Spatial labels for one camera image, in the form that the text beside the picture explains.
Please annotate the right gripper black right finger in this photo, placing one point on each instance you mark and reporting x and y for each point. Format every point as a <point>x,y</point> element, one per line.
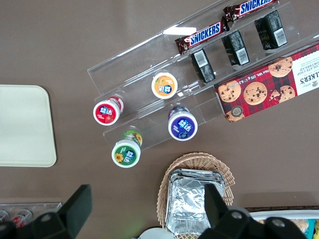
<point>214,206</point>

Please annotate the red lid gum jar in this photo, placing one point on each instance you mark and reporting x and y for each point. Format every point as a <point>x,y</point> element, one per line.
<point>106,114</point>

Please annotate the stack of foil trays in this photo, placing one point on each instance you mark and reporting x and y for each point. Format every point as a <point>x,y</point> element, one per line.
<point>187,199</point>

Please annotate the rice cracker snack pack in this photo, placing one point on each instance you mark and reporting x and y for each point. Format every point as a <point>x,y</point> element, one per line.
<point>300,225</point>

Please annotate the purple lid gum jar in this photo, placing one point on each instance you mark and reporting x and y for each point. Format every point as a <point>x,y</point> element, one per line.
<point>182,127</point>

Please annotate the orange lid gum jar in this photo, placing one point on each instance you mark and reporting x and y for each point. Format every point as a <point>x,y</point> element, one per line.
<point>164,85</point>

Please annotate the green lid gum jar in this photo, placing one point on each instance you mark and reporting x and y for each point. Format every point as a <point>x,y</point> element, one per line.
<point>125,155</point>

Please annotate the beige plastic tray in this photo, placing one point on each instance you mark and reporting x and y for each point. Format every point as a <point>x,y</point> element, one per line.
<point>25,124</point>

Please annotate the red tartan cookie box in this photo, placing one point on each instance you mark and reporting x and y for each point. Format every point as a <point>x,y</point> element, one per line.
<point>261,92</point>

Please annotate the light wicker basket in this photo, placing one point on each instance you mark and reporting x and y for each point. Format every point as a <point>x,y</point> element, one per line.
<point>224,171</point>

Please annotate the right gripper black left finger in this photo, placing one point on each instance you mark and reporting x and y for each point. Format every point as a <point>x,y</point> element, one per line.
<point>77,209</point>

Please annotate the teal snack packet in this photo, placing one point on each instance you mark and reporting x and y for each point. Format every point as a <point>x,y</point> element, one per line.
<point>311,226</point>

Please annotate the clear acrylic bottle rack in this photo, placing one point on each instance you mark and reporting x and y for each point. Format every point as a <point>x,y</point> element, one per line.
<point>49,205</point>

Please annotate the yellow snack packet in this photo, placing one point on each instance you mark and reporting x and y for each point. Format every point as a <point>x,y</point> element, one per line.
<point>317,227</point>

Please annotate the small black box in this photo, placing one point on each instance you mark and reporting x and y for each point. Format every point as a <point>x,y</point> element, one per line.
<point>235,48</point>
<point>203,66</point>
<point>270,30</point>

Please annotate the clear acrylic stepped display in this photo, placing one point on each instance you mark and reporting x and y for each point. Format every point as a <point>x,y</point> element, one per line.
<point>139,62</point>

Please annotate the Snickers chocolate bar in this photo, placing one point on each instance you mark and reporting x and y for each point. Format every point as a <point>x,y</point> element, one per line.
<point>251,7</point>
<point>204,35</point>

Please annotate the white rectangular snack tray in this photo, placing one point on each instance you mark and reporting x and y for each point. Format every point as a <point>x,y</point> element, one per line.
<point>274,213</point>

